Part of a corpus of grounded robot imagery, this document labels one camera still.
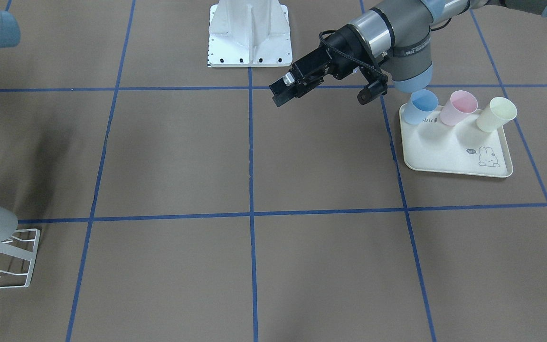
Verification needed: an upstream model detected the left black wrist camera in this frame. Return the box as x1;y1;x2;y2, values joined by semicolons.
357;66;388;105

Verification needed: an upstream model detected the cream plastic cup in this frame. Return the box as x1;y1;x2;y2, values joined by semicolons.
476;97;518;133

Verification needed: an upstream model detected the light blue plastic cup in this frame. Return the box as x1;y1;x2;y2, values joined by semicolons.
402;89;439;125

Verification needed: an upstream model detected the pink plastic cup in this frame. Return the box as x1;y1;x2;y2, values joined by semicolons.
439;90;478;126

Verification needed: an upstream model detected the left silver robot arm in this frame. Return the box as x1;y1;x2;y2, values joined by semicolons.
270;0;547;106

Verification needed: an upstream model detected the cream serving tray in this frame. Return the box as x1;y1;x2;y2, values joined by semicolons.
399;104;514;178

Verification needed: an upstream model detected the white wire cup rack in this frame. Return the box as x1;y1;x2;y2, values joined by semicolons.
0;228;41;289

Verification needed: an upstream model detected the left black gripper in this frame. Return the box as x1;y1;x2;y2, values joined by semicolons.
270;25;378;107

